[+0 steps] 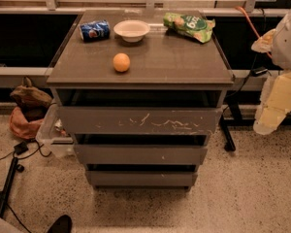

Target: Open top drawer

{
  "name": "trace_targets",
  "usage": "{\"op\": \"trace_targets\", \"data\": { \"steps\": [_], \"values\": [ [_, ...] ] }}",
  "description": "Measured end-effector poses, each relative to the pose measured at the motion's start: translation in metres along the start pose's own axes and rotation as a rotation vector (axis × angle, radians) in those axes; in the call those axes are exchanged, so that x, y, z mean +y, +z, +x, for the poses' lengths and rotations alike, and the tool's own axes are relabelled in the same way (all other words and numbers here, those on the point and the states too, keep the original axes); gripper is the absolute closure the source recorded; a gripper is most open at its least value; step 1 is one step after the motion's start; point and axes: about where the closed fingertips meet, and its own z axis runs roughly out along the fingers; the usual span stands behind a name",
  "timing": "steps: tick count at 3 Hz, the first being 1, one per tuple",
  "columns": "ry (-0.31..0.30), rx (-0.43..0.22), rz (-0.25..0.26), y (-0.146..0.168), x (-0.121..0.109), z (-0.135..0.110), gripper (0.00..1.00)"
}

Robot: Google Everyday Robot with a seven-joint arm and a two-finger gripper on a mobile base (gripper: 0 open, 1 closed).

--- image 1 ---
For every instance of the blue soda can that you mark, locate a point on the blue soda can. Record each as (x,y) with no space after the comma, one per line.
(95,30)

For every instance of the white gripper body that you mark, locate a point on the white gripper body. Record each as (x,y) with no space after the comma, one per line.
(288,46)

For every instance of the grey bottom drawer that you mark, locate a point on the grey bottom drawer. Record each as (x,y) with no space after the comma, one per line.
(108,178)

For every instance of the black power adapter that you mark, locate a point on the black power adapter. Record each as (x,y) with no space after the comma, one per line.
(20,148)

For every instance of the grey top drawer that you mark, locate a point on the grey top drawer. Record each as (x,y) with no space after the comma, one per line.
(140,121)

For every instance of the white bowl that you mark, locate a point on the white bowl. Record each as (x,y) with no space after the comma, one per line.
(131,31)

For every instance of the brown cloth bag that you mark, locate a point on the brown cloth bag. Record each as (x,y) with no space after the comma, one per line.
(32,101)

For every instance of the orange cloth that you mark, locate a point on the orange cloth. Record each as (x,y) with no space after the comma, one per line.
(21,127)

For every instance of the black wall adapter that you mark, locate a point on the black wall adapter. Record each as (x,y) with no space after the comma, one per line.
(256,72)

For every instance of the black floor stand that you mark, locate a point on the black floor stand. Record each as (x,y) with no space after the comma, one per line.
(5,192)

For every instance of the orange fruit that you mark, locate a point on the orange fruit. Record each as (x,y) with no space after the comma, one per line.
(121,62)

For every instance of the green chip bag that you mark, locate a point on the green chip bag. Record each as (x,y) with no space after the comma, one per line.
(190,26)

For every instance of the grey middle drawer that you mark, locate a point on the grey middle drawer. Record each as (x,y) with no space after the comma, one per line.
(112,154)

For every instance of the black table leg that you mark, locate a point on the black table leg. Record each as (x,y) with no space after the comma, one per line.
(237,120)

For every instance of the grey drawer cabinet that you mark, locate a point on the grey drawer cabinet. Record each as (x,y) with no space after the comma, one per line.
(167,71)

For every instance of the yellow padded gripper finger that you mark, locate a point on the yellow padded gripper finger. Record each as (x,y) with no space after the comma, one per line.
(264,43)
(275,104)

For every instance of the black shoe tip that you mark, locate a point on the black shoe tip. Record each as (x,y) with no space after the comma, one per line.
(62,225)

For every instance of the grey drawer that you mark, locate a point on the grey drawer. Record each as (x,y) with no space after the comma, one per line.
(108,178)
(112,154)
(140,121)

